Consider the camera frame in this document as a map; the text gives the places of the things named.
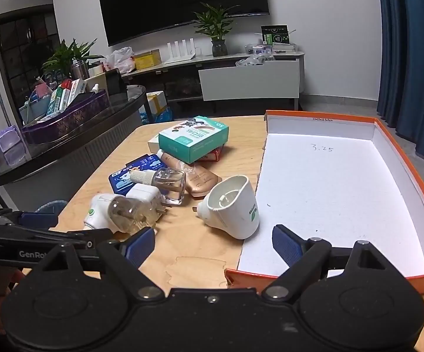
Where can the purple tray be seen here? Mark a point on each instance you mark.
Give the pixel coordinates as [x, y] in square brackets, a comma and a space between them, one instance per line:
[65, 117]

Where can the purple plastic container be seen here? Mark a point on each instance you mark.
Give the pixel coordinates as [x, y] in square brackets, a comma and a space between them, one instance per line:
[10, 145]

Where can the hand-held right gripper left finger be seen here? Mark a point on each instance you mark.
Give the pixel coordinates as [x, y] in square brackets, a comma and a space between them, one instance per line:
[140, 244]

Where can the white plug adapter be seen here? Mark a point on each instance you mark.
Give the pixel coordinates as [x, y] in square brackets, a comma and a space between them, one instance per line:
[142, 194]

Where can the cardboard parcel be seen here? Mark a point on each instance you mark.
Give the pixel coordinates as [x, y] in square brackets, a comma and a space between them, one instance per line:
[157, 102]

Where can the yellow box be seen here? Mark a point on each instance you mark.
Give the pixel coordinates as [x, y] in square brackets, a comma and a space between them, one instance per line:
[147, 59]

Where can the teal carton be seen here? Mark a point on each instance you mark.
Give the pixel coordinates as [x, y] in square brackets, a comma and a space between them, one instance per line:
[193, 137]

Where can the tan cream tube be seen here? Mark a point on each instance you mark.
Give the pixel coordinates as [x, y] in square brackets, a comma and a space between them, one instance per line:
[197, 178]

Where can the television cabinet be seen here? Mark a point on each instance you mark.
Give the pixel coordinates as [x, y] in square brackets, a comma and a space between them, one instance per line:
[250, 77]

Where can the blue bag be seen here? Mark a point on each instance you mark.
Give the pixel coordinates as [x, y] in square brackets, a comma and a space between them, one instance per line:
[158, 116]

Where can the blue bin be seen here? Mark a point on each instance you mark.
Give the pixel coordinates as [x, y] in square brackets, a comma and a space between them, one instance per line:
[50, 207]

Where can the clear packets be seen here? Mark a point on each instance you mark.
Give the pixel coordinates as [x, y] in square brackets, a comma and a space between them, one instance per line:
[256, 48]

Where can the white plastic bag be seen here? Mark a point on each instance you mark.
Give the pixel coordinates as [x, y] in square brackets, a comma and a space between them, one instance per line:
[122, 58]

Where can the glass vase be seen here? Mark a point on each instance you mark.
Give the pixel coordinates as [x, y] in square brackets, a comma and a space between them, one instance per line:
[219, 48]

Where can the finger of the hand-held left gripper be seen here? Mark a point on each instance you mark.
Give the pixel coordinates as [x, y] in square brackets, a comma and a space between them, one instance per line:
[37, 219]
[94, 234]

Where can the white red carton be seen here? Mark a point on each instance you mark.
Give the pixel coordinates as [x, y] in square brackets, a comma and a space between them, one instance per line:
[76, 88]

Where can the clear plastic bags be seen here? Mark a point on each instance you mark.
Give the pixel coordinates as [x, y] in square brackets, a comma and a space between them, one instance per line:
[254, 59]

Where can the black television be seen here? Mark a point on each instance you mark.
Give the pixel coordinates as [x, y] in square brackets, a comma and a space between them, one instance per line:
[182, 0]

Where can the white green carton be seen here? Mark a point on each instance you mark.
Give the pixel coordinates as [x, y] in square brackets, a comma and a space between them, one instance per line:
[56, 101]

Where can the leafy green plant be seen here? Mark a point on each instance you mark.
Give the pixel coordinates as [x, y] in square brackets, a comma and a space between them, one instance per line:
[67, 57]

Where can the blue box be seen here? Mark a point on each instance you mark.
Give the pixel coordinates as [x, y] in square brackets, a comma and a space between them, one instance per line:
[131, 172]

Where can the blue curtain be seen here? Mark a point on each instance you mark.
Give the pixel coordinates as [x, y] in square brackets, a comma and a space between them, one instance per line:
[413, 62]

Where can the white vaporizer heater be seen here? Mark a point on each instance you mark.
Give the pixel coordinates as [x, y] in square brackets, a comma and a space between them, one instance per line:
[234, 205]

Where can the white router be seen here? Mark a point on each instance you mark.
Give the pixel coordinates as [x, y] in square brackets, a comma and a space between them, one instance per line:
[182, 49]

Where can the orange cardboard box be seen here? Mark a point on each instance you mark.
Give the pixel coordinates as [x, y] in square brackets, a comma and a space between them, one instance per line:
[325, 190]

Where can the glass bottle with beige cap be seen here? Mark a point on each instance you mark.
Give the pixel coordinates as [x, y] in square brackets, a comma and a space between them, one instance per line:
[168, 185]

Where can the white vaporizer with glass bottle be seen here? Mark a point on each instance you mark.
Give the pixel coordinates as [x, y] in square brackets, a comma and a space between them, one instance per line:
[98, 212]

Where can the dark glass door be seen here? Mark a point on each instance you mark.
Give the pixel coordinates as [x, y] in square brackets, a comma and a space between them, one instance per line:
[21, 51]

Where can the red card box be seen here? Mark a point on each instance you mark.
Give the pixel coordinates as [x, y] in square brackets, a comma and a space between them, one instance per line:
[213, 154]

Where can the steel cup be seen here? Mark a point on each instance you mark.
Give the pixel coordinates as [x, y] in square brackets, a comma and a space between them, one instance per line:
[79, 69]

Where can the small white box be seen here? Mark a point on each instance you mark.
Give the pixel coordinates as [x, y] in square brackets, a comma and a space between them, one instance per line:
[154, 143]

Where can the green bamboo plant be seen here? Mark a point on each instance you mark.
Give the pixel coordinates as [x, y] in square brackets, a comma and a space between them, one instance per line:
[213, 20]

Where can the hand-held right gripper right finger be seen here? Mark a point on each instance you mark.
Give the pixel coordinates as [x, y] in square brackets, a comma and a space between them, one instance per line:
[287, 244]

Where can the dark box with green print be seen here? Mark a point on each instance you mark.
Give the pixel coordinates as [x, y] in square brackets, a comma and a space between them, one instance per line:
[275, 33]

